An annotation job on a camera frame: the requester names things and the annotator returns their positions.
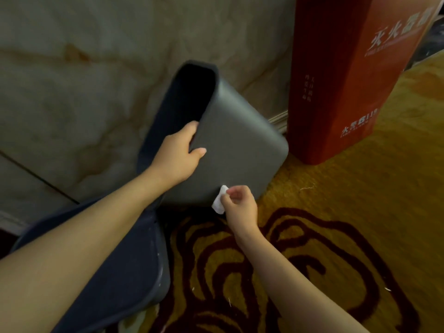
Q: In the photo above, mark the grey plastic trash bin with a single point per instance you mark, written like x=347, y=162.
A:
x=239, y=142

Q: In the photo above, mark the white wet cloth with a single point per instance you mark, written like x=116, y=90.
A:
x=218, y=203

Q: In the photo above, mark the blue-grey square plastic basin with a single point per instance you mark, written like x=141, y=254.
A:
x=128, y=273

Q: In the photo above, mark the white door frame trim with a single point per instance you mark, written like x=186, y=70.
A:
x=12, y=222

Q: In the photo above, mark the black plastic bag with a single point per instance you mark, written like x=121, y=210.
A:
x=428, y=45

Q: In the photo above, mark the red fire extinguisher box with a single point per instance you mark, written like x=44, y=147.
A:
x=333, y=93

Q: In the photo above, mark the dark brown wooden door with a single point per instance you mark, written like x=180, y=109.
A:
x=5, y=244

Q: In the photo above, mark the white moulded baseboard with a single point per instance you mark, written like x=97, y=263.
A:
x=279, y=122

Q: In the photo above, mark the person's right forearm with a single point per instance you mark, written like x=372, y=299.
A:
x=298, y=294

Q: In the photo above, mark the person's left hand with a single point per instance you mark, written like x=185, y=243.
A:
x=173, y=159

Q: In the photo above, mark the person's right hand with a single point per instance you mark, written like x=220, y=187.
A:
x=242, y=211

